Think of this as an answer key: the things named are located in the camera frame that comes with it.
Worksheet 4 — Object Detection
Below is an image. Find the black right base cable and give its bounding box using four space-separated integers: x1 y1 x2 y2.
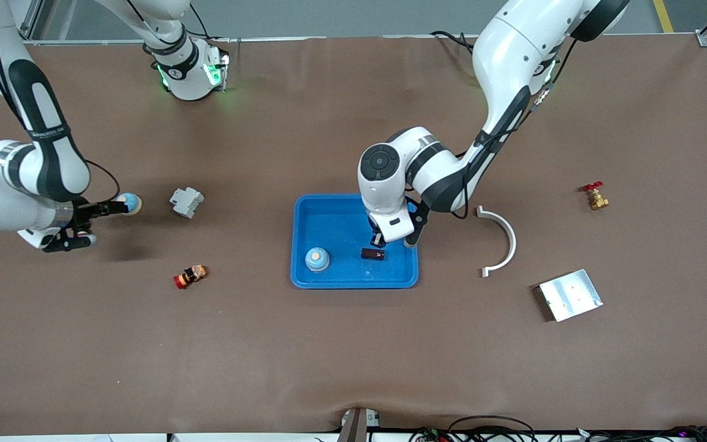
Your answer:
189 5 231 44

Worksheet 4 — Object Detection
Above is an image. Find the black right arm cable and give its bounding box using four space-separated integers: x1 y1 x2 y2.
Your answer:
0 0 122 206

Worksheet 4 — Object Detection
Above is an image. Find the black left base cable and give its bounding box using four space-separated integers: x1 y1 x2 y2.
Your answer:
430 29 483 62

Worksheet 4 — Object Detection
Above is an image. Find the white circuit breaker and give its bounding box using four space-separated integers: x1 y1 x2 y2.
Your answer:
169 187 205 219

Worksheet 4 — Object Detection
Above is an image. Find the brass valve red handle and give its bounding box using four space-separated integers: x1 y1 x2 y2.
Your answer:
582 181 610 211

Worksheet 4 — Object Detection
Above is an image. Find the blue plastic tray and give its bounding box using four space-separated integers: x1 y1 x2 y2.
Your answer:
290 194 420 290

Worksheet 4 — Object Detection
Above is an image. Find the blue round bell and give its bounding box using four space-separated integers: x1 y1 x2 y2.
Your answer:
304 245 330 270
115 192 143 217

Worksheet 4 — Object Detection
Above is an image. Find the red button orange body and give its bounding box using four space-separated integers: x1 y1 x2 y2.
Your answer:
173 265 208 290

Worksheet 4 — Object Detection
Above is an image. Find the black cable bundle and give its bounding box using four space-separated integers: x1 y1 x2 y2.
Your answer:
574 425 707 442
409 416 538 442

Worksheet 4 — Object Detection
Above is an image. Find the black base cable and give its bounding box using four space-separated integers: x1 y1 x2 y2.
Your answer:
189 5 231 44
430 29 483 62

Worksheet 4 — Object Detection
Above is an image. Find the silver metal plate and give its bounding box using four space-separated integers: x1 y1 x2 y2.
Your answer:
538 269 604 322

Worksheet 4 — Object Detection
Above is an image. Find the white curved bracket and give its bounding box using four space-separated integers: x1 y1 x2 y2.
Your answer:
476 206 517 278

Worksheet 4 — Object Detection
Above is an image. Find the metal table clamp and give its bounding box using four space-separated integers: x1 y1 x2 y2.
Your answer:
340 407 381 442

